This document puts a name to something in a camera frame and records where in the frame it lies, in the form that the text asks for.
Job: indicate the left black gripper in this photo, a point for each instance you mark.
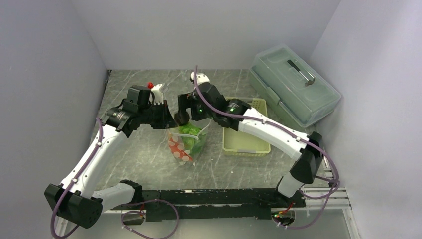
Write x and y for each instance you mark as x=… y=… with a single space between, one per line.
x=166 y=121

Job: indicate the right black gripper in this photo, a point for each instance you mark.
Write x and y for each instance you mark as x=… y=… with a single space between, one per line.
x=185 y=100

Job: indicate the dark purple mangosteen toy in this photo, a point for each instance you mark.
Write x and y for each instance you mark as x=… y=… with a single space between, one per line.
x=182 y=118

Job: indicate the clear dotted zip bag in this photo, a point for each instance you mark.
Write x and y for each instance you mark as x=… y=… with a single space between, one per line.
x=204 y=124

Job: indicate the green cabbage toy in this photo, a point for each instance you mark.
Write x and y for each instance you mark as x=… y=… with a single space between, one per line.
x=195 y=145

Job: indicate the pale green plastic basket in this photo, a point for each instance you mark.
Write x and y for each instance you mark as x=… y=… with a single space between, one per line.
x=242 y=144

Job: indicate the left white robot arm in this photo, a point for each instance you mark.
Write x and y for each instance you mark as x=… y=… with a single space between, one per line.
x=75 y=198

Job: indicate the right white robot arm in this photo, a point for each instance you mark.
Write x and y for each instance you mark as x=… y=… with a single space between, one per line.
x=207 y=102

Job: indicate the clear lidded storage box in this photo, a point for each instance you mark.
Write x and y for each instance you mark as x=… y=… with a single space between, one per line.
x=283 y=88

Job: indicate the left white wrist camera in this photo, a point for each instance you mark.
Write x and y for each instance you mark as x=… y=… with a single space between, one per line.
x=157 y=92

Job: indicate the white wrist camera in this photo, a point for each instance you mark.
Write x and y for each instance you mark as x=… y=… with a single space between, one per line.
x=157 y=92
x=200 y=78

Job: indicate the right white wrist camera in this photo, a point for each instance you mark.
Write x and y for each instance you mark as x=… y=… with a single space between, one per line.
x=200 y=78

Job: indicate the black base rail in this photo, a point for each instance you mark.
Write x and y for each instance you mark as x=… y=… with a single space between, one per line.
x=258 y=203

